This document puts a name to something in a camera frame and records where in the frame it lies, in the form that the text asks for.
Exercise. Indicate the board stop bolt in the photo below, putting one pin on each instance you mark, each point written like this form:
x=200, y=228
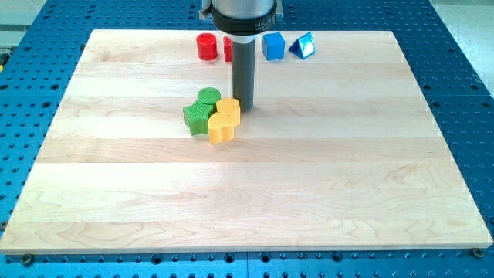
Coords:
x=27, y=259
x=477, y=253

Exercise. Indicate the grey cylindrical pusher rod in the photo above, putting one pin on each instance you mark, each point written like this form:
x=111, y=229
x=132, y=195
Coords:
x=243, y=70

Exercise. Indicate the blue cube block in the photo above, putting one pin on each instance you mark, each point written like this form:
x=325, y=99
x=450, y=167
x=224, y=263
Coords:
x=273, y=46

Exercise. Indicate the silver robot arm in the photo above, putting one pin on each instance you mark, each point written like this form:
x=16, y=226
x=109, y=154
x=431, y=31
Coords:
x=241, y=17

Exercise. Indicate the light wooden board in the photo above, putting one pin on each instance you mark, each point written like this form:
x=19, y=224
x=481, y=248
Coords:
x=340, y=152

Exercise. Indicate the right board stop bolt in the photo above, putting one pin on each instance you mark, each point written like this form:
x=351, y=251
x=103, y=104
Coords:
x=477, y=253

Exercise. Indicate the red block behind rod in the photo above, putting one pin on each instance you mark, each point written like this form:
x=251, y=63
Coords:
x=227, y=47

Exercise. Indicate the blue triangular prism block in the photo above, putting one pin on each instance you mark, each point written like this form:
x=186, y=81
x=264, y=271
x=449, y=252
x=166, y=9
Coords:
x=304, y=46

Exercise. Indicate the green star block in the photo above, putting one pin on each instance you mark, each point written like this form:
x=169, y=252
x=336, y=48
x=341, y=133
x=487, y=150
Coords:
x=196, y=117

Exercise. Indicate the yellow hexagon block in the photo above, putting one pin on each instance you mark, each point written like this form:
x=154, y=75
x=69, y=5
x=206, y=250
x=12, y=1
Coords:
x=231, y=107

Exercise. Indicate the yellow rounded block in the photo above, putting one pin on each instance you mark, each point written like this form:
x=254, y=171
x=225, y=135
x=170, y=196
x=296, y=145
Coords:
x=221, y=127

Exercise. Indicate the left board stop bolt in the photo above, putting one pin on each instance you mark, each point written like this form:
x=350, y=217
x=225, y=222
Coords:
x=27, y=259

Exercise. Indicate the green cylinder block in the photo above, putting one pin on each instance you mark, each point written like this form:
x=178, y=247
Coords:
x=209, y=96

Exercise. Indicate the red cylinder block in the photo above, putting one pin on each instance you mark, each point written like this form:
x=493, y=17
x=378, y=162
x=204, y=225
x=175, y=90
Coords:
x=207, y=46

